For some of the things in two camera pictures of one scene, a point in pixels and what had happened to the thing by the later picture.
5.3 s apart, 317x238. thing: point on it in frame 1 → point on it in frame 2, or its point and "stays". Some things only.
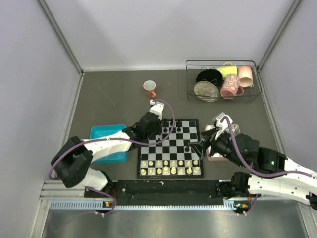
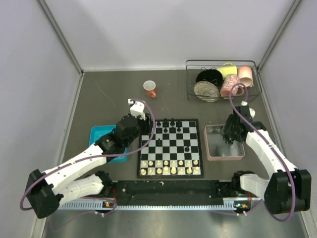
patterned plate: [206, 88] stays
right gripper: [209, 138] → [227, 129]
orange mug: [149, 86] stays
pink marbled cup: [244, 73] stays
